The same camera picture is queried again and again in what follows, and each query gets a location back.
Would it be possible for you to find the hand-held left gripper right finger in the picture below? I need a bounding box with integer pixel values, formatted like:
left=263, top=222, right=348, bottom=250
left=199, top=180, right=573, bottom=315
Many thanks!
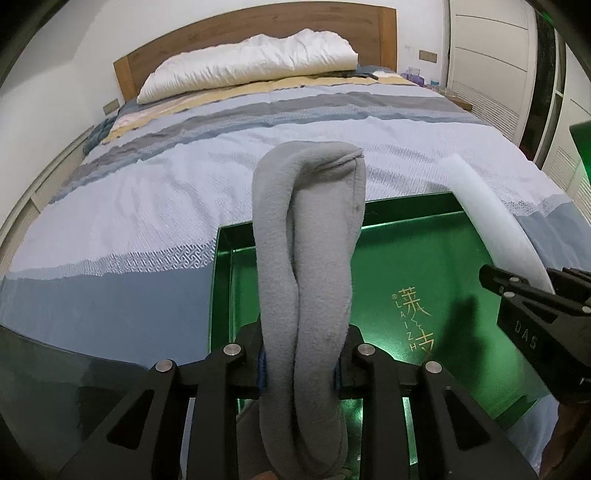
left=331, top=323, right=539, bottom=480

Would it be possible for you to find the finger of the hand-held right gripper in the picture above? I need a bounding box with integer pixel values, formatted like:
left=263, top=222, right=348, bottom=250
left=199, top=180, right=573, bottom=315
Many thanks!
left=547, top=267, right=591, bottom=311
left=479, top=264, right=591, bottom=408

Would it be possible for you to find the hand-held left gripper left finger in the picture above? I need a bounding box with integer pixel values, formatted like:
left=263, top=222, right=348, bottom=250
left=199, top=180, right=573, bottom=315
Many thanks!
left=58, top=323, right=269, bottom=480

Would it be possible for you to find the light grey fleece cloth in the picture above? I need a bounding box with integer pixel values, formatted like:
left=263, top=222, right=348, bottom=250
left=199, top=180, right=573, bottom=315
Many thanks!
left=252, top=141, right=368, bottom=478

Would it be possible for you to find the green box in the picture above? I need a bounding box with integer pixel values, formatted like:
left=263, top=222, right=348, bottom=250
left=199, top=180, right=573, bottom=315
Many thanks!
left=210, top=191, right=552, bottom=430

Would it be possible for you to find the striped bed cover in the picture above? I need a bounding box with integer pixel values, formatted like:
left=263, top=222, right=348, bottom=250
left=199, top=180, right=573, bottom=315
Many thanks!
left=0, top=69, right=591, bottom=467

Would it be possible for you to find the wooden nightstand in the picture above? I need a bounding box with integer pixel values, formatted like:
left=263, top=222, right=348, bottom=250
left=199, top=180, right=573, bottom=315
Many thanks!
left=438, top=85, right=474, bottom=112

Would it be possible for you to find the white wardrobe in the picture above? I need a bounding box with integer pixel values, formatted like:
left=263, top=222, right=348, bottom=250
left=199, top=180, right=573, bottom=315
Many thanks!
left=443, top=0, right=591, bottom=204

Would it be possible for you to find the dark cloth by duvet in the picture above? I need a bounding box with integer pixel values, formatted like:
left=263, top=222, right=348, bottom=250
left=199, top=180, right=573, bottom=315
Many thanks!
left=318, top=67, right=384, bottom=80

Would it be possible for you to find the white pillow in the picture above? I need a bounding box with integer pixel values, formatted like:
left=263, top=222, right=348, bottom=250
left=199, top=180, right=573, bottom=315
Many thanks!
left=136, top=28, right=358, bottom=104

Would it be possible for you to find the wooden headboard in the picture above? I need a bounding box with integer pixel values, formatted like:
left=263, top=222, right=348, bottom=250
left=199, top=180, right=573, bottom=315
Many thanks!
left=113, top=6, right=398, bottom=102

